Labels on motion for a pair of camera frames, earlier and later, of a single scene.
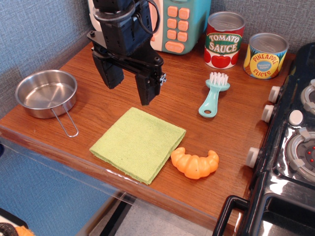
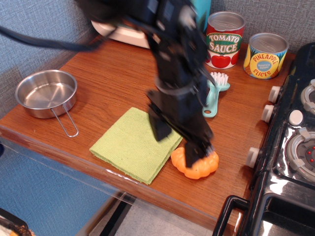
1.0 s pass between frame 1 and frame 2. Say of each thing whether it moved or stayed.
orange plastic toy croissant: stayed
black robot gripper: moved
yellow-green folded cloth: stayed
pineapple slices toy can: stayed
